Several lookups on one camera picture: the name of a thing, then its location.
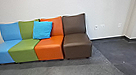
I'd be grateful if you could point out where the brown sofa seat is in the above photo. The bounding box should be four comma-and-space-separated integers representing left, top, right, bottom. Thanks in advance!
58, 11, 95, 62

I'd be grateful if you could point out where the orange sofa seat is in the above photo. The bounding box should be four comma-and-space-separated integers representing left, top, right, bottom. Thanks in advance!
31, 15, 69, 64

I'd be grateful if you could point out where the blue square cushion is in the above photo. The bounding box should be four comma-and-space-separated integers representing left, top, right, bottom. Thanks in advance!
30, 18, 56, 42

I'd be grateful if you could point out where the green sofa seat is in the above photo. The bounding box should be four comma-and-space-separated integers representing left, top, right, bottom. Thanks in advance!
3, 18, 45, 66

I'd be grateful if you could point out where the blue sofa seat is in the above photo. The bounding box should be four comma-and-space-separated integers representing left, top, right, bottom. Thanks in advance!
0, 20, 27, 66

